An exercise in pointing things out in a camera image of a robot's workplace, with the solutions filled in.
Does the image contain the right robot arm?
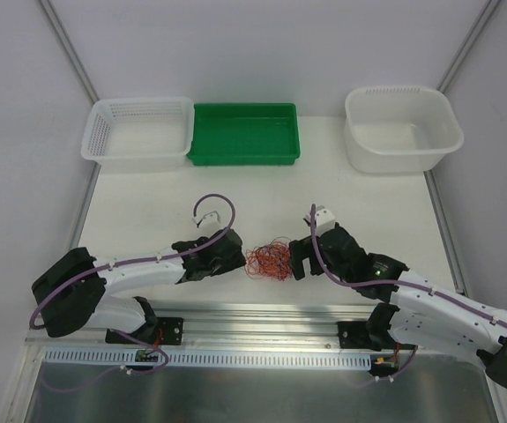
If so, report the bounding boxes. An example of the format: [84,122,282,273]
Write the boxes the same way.
[289,224,507,389]

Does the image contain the white perforated basket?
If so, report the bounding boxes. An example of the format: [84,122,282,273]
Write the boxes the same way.
[80,97,195,173]

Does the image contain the aluminium frame rail right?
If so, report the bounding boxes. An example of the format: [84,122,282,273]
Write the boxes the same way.
[424,170,467,296]

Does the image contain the aluminium frame rail left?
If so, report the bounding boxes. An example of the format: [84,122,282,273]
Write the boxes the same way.
[34,0,101,104]

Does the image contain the green plastic tray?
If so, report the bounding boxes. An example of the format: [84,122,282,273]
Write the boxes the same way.
[187,103,301,166]

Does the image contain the aluminium frame rail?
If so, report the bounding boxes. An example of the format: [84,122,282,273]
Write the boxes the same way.
[424,170,467,296]
[34,0,101,104]

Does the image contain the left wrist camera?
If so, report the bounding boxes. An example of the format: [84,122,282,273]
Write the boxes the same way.
[193,211,221,232]

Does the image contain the white slotted cable duct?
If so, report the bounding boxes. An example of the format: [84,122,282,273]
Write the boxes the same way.
[43,347,372,371]

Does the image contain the orange pink black wires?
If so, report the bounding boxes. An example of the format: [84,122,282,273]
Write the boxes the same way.
[242,236,295,283]

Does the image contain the white plastic tub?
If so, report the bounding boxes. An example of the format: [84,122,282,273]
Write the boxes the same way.
[344,85,464,174]

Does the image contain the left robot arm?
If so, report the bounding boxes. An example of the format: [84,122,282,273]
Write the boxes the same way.
[30,229,245,345]

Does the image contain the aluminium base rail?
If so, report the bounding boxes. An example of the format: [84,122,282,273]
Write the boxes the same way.
[26,301,375,352]

